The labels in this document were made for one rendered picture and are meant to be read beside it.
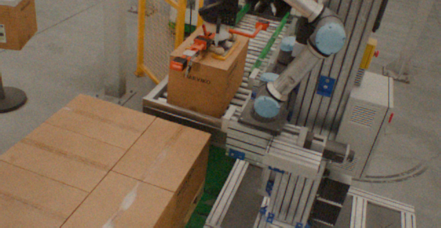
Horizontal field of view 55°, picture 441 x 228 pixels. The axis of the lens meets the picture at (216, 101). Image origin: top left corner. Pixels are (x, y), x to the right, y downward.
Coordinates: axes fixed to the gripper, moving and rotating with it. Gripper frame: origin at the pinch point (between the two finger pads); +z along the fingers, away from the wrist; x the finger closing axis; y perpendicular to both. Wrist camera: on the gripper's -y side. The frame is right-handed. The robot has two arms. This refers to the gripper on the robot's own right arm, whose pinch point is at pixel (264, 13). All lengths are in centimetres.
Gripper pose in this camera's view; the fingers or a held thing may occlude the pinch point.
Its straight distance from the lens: 316.4
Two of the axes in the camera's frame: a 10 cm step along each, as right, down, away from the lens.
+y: -3.4, 4.7, -8.2
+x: 9.3, 2.8, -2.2
